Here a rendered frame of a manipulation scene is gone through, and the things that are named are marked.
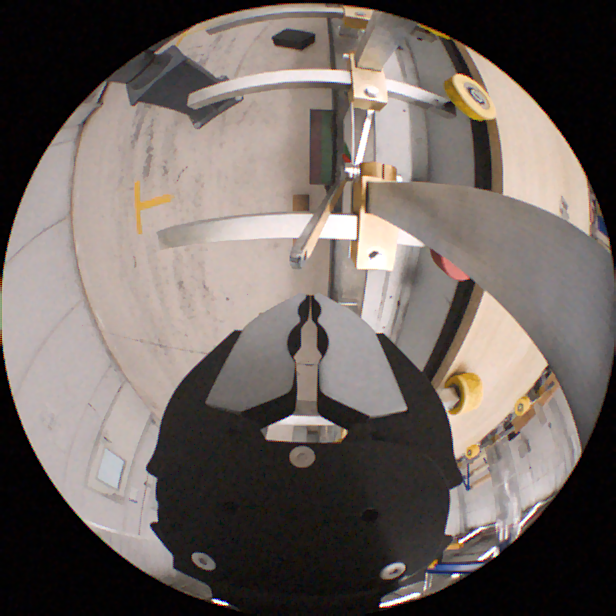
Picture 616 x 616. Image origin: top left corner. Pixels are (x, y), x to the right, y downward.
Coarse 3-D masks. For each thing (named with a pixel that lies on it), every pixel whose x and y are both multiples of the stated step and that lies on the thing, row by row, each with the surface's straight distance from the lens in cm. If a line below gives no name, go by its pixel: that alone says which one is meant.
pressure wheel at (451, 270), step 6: (432, 252) 28; (432, 258) 29; (438, 258) 27; (444, 258) 26; (438, 264) 28; (444, 264) 26; (450, 264) 27; (444, 270) 27; (450, 270) 27; (456, 270) 28; (450, 276) 28; (456, 276) 28; (462, 276) 29; (468, 276) 30
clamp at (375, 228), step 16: (368, 176) 25; (384, 176) 26; (400, 176) 28; (368, 224) 25; (384, 224) 26; (352, 240) 29; (368, 240) 26; (384, 240) 26; (352, 256) 29; (368, 256) 26; (384, 256) 27
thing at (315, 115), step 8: (312, 112) 44; (320, 112) 44; (312, 120) 44; (320, 120) 44; (312, 128) 43; (320, 128) 43; (312, 136) 43; (320, 136) 43; (312, 144) 42; (320, 144) 42; (312, 152) 42; (320, 152) 42; (312, 160) 42; (320, 160) 42; (312, 168) 41; (320, 168) 41; (312, 176) 41; (320, 176) 41
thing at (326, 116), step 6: (324, 114) 44; (330, 114) 44; (324, 120) 44; (330, 120) 44; (324, 126) 43; (330, 126) 43; (324, 132) 43; (330, 132) 43; (324, 138) 42; (330, 138) 43; (324, 144) 42; (330, 144) 42; (324, 150) 42; (330, 150) 42; (324, 156) 42; (330, 156) 42; (324, 162) 41; (330, 162) 42; (324, 168) 41; (330, 168) 41; (324, 174) 41; (330, 174) 41; (324, 180) 41
